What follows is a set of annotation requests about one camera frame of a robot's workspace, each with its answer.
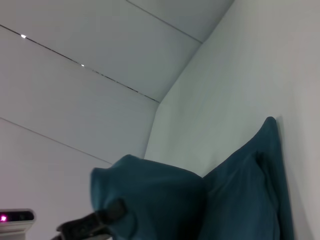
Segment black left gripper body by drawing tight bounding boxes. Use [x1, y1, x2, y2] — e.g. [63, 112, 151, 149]
[55, 215, 112, 240]

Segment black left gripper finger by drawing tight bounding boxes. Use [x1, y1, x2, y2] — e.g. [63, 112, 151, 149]
[94, 199, 128, 227]

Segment blue short-sleeved shirt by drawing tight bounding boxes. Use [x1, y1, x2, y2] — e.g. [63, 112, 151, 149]
[89, 116, 296, 240]

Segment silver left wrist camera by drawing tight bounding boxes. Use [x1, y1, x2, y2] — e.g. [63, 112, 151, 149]
[0, 208, 37, 240]

